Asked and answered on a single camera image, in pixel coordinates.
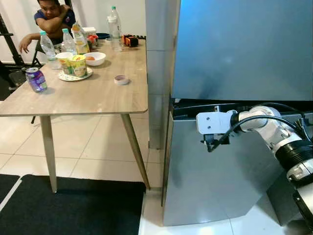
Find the black floor mat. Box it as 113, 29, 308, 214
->
0, 174, 20, 204
0, 175, 147, 235

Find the seated man in blue shirt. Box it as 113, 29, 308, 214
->
19, 0, 77, 54

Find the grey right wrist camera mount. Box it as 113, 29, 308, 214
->
196, 111, 236, 137

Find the yellow juice pouch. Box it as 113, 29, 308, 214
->
72, 22, 91, 55

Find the white noodle cup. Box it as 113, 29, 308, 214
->
56, 51, 73, 75

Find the purple drink can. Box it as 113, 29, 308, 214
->
25, 67, 48, 94

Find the light wooden table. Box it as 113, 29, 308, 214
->
0, 39, 149, 193

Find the orange black device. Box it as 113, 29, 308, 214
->
122, 34, 139, 48

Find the large clear plastic bottle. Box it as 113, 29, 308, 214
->
108, 6, 123, 52

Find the silver grey fridge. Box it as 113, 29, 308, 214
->
161, 0, 313, 227

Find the small red container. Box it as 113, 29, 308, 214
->
87, 35, 99, 49

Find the white tape roll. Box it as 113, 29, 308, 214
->
114, 75, 130, 86

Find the black gym rack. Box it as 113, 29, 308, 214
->
0, 12, 27, 89

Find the teal cap water bottle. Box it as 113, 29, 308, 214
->
39, 31, 57, 70
62, 28, 78, 56

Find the white bowl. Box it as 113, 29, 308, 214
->
84, 52, 106, 67

